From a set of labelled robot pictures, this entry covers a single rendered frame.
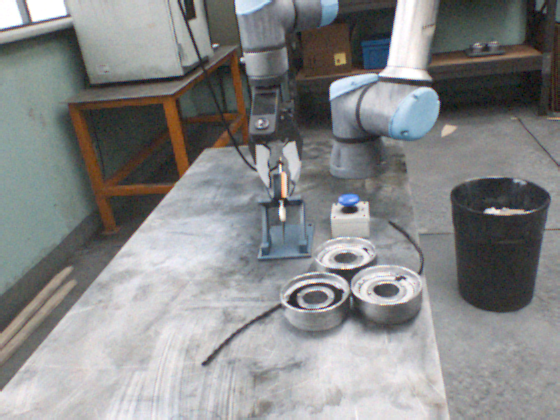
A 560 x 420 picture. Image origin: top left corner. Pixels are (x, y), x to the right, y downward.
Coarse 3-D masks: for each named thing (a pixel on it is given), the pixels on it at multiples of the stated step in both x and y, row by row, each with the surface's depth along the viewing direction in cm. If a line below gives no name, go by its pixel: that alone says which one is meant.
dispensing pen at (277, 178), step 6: (276, 162) 102; (282, 162) 101; (282, 168) 102; (276, 174) 100; (276, 180) 99; (276, 186) 99; (276, 192) 99; (276, 198) 99; (282, 198) 99; (282, 204) 100; (282, 210) 100; (282, 216) 100; (282, 222) 100; (282, 228) 100
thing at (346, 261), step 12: (336, 240) 94; (348, 240) 94; (360, 240) 93; (324, 252) 93; (336, 252) 92; (348, 252) 92; (372, 252) 91; (324, 264) 87; (336, 264) 89; (348, 264) 88; (360, 264) 86; (372, 264) 87; (348, 276) 86
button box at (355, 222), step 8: (336, 208) 105; (344, 208) 103; (352, 208) 103; (360, 208) 103; (368, 208) 103; (336, 216) 101; (344, 216) 101; (352, 216) 101; (360, 216) 100; (368, 216) 100; (336, 224) 101; (344, 224) 101; (352, 224) 101; (360, 224) 100; (368, 224) 101; (336, 232) 102; (344, 232) 102; (352, 232) 101; (360, 232) 101; (368, 232) 101
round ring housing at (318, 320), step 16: (320, 272) 85; (288, 288) 83; (320, 288) 83; (288, 304) 78; (304, 304) 80; (320, 304) 79; (336, 304) 77; (304, 320) 77; (320, 320) 76; (336, 320) 77
